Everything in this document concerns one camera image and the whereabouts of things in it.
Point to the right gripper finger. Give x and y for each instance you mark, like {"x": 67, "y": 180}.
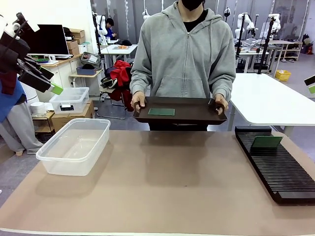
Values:
{"x": 310, "y": 80}
{"x": 312, "y": 89}

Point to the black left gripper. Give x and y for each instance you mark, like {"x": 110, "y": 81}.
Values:
{"x": 12, "y": 51}

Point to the green PCB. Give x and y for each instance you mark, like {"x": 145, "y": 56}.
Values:
{"x": 161, "y": 111}
{"x": 267, "y": 142}

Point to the dark brown tray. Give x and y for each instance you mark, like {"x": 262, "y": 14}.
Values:
{"x": 192, "y": 113}

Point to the person's right forearm grey sleeve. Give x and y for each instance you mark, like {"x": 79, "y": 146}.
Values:
{"x": 139, "y": 78}

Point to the person's left forearm grey sleeve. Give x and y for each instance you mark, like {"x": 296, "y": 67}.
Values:
{"x": 222, "y": 81}

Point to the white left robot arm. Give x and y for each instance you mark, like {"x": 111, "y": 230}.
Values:
{"x": 11, "y": 29}

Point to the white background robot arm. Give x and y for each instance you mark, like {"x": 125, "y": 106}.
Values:
{"x": 247, "y": 23}
{"x": 275, "y": 23}

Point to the person's left hand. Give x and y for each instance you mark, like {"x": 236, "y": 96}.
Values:
{"x": 221, "y": 103}

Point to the person's right hand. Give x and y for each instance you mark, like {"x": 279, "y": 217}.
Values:
{"x": 139, "y": 99}

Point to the yellow basket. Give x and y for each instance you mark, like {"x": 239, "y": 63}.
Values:
{"x": 283, "y": 75}

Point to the white round appliance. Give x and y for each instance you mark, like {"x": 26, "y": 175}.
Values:
{"x": 38, "y": 107}

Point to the wooden shelf unit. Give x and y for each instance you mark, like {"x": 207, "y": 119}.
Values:
{"x": 290, "y": 49}

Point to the black computer monitor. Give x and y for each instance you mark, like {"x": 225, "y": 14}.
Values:
{"x": 46, "y": 39}

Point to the clear lidded storage bin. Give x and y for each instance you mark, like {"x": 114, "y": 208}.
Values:
{"x": 70, "y": 100}

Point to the small wooden side table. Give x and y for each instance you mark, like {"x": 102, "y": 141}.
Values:
{"x": 86, "y": 77}

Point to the large white table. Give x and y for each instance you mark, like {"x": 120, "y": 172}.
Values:
{"x": 265, "y": 100}

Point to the blue bin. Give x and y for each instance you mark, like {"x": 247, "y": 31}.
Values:
{"x": 86, "y": 71}

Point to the person in blue apron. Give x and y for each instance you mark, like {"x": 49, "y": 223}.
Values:
{"x": 14, "y": 123}

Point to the large cardboard box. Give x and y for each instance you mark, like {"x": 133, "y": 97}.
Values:
{"x": 73, "y": 118}

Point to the grey equipment case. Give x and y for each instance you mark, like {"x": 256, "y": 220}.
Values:
{"x": 91, "y": 58}

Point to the black tripod stand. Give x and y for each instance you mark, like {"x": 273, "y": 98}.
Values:
{"x": 267, "y": 44}

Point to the clear plastic box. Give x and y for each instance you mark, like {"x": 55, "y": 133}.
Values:
{"x": 73, "y": 147}

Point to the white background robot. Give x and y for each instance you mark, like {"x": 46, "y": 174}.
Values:
{"x": 102, "y": 24}

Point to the red jacket on chair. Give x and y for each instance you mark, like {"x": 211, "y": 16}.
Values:
{"x": 120, "y": 73}

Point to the white table with food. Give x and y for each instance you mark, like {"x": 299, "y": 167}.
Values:
{"x": 120, "y": 50}

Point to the seated person in background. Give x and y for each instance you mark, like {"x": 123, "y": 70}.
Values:
{"x": 110, "y": 28}

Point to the black slotted PCB rack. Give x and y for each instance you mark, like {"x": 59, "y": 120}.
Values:
{"x": 278, "y": 169}

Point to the person in grey hoodie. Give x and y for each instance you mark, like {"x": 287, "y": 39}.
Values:
{"x": 182, "y": 54}

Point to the black face mask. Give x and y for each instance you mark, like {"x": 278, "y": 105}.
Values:
{"x": 192, "y": 4}

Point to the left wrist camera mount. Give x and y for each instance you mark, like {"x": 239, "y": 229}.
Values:
{"x": 30, "y": 25}

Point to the small black frame stand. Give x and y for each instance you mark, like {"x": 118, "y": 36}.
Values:
{"x": 45, "y": 127}

